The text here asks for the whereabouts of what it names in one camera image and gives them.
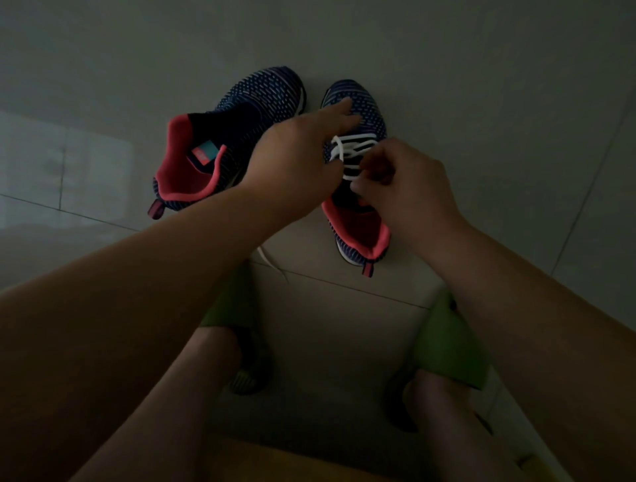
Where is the green foam slipper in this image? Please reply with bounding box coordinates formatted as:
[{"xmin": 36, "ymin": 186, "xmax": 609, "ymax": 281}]
[
  {"xmin": 382, "ymin": 290, "xmax": 493, "ymax": 434},
  {"xmin": 198, "ymin": 263, "xmax": 273, "ymax": 397}
]

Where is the person's left forearm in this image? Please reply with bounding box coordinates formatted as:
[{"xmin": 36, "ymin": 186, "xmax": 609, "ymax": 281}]
[{"xmin": 0, "ymin": 183, "xmax": 294, "ymax": 482}]

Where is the person's left hand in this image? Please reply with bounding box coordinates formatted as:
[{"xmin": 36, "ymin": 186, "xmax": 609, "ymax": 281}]
[{"xmin": 240, "ymin": 97, "xmax": 362, "ymax": 224}]

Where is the person's right leg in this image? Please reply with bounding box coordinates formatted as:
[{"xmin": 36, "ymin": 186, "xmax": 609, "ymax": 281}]
[{"xmin": 403, "ymin": 369, "xmax": 527, "ymax": 482}]

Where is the person's right hand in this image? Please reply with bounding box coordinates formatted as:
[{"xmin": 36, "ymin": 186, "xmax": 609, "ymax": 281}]
[{"xmin": 350, "ymin": 137, "xmax": 468, "ymax": 259}]

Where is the person's right forearm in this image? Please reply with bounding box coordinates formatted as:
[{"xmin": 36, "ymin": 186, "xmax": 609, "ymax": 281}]
[{"xmin": 417, "ymin": 223, "xmax": 636, "ymax": 482}]

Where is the person's left leg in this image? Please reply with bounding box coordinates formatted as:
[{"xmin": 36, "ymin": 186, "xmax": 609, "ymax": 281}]
[{"xmin": 72, "ymin": 326, "xmax": 243, "ymax": 482}]

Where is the blue knit sneaker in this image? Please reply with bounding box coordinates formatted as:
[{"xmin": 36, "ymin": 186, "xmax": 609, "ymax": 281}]
[
  {"xmin": 319, "ymin": 79, "xmax": 392, "ymax": 279},
  {"xmin": 147, "ymin": 66, "xmax": 307, "ymax": 221}
]

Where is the white shoelace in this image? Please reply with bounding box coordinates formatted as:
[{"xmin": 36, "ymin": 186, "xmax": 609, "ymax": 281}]
[{"xmin": 256, "ymin": 132, "xmax": 381, "ymax": 285}]

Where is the person's leg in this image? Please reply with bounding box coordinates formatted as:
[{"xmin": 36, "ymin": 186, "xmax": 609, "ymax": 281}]
[
  {"xmin": 72, "ymin": 326, "xmax": 243, "ymax": 482},
  {"xmin": 403, "ymin": 369, "xmax": 527, "ymax": 482}
]

